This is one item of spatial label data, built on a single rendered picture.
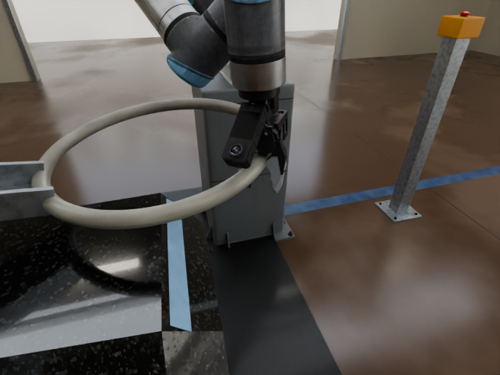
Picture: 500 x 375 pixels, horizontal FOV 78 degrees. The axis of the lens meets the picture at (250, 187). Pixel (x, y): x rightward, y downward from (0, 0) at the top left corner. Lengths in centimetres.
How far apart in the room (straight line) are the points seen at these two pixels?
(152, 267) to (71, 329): 14
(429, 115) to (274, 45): 142
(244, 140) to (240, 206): 109
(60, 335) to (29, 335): 4
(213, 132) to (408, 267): 118
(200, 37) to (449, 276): 161
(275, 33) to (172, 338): 45
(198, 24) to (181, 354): 54
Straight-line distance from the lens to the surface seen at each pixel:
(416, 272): 180
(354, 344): 145
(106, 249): 61
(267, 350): 136
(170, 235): 62
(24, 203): 62
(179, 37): 64
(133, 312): 50
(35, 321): 56
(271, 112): 58
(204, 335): 53
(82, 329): 51
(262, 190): 156
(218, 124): 133
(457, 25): 173
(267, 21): 48
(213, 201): 50
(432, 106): 182
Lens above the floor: 122
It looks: 34 degrees down
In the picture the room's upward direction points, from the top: straight up
